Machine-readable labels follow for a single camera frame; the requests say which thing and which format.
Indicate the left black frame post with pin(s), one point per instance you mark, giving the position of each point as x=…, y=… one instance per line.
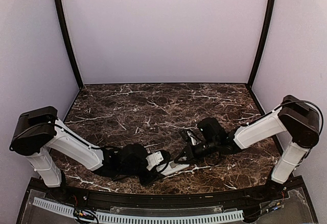
x=67, y=43

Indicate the black frame post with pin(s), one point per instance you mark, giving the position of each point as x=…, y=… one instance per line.
x=67, y=43
x=261, y=44

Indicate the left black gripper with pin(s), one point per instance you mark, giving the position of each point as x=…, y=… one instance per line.
x=151, y=178

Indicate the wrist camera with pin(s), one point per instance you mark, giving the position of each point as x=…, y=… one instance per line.
x=190, y=137
x=158, y=161

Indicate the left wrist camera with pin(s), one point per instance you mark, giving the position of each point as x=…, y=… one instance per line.
x=158, y=161

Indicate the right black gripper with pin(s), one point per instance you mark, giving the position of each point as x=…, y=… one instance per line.
x=190, y=154

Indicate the black front rail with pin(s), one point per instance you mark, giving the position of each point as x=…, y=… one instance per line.
x=247, y=198

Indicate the white remote control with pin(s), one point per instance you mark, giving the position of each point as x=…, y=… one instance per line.
x=168, y=171

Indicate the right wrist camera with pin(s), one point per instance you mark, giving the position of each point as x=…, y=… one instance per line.
x=190, y=137

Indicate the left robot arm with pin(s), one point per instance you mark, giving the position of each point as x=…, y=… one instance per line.
x=40, y=129

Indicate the grey battery cover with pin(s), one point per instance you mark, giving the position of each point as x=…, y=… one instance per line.
x=174, y=165

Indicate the right black frame post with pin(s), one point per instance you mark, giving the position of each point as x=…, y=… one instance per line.
x=261, y=44

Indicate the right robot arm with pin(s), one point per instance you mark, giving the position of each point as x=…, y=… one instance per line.
x=303, y=120

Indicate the white slotted cable duct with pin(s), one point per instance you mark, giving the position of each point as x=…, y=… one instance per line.
x=138, y=215

